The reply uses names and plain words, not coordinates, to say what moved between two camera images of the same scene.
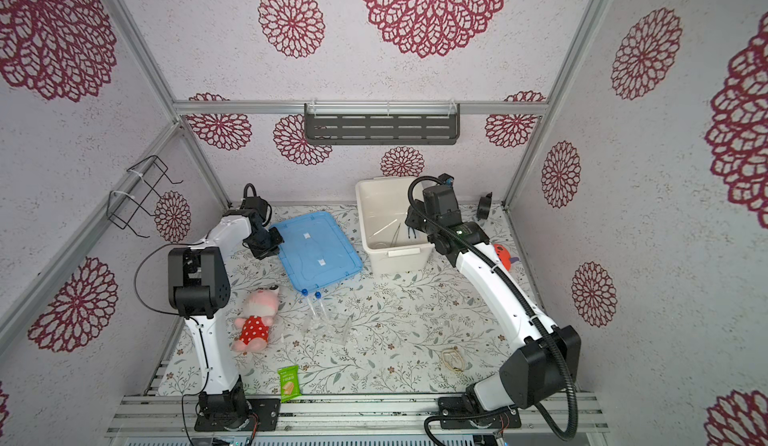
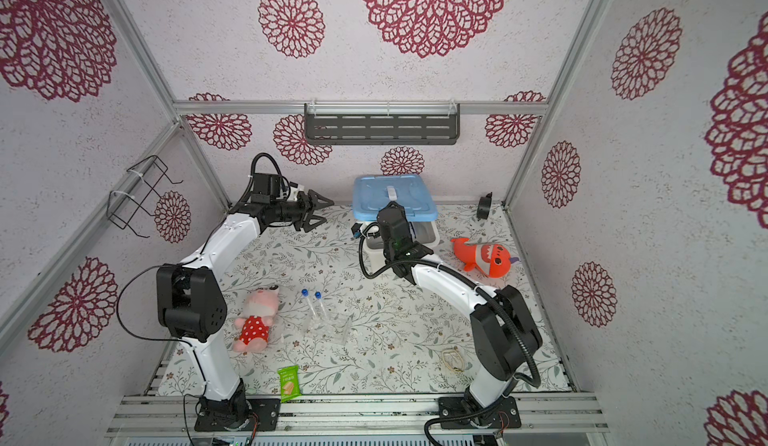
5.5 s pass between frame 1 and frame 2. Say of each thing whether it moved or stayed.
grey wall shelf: stayed
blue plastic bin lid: moved
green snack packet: stayed
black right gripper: moved
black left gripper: moved
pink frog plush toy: stayed
